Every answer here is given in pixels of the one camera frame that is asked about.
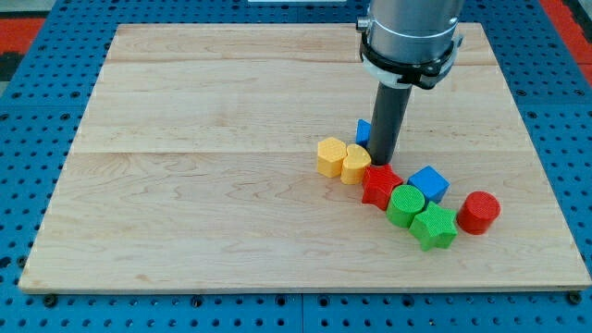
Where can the red cylinder block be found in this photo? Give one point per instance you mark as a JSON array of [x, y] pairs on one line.
[[478, 212]]

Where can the green cylinder block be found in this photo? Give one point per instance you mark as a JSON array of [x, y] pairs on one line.
[[405, 202]]

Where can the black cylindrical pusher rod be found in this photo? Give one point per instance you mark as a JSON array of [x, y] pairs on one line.
[[388, 114]]

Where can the light wooden board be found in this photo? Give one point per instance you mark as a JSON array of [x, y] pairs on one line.
[[193, 171]]

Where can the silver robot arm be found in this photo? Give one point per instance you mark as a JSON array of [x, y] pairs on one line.
[[407, 43]]

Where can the yellow pentagon block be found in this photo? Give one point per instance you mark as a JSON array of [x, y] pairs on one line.
[[330, 155]]

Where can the blue cube block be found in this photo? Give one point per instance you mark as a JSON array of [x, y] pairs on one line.
[[430, 183]]

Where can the blue block behind rod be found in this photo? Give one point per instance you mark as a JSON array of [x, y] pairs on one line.
[[362, 132]]

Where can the yellow heart block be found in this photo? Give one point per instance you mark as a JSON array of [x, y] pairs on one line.
[[354, 164]]

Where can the green star block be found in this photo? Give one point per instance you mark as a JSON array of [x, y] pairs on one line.
[[434, 227]]

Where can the red star block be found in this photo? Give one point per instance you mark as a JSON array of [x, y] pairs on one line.
[[378, 185]]

